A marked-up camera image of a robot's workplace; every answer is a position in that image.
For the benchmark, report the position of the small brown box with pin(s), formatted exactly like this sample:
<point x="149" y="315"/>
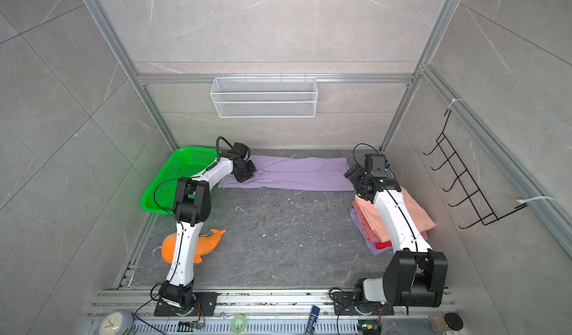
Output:
<point x="438" y="323"/>

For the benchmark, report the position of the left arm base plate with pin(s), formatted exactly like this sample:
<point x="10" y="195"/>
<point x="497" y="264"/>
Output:
<point x="205" y="303"/>

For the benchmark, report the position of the purple t shirt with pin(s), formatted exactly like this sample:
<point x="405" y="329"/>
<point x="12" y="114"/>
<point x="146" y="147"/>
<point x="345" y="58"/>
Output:
<point x="306" y="174"/>

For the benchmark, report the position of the black round lid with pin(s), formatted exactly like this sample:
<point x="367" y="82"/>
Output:
<point x="454" y="321"/>

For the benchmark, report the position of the red folded shirt in stack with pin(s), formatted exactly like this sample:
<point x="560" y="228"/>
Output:
<point x="369" y="234"/>

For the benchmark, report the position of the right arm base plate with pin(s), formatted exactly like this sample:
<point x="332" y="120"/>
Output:
<point x="345" y="305"/>

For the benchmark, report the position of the lavender folded shirt in stack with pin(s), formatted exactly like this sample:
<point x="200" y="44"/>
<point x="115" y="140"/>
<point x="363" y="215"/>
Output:
<point x="386" y="247"/>

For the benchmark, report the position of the pink folded t shirt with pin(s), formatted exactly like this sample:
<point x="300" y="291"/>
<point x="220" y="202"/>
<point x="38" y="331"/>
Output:
<point x="375" y="222"/>

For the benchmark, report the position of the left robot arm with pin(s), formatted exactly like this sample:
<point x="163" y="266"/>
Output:
<point x="191" y="207"/>

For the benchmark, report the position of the blue marker pen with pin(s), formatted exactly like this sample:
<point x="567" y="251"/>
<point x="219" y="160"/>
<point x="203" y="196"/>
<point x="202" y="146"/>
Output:
<point x="312" y="321"/>

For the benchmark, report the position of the orange dolphin toy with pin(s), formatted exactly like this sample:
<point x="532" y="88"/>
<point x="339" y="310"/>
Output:
<point x="206" y="244"/>

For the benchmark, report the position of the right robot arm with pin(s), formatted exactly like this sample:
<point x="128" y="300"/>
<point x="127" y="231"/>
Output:
<point x="415" y="276"/>

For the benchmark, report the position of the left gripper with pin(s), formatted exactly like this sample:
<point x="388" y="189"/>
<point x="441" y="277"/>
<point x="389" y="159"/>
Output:
<point x="243" y="178"/>

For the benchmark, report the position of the green tape roll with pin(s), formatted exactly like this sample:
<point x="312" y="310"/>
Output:
<point x="238" y="324"/>

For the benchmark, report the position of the black wire hook rack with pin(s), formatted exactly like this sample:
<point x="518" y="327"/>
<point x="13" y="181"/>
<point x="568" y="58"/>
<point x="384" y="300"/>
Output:
<point x="473" y="195"/>

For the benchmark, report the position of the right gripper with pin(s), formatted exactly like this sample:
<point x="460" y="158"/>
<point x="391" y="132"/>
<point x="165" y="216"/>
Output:
<point x="354" y="173"/>

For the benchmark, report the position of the white analog clock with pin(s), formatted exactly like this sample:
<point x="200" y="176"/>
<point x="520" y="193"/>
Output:
<point x="116" y="323"/>

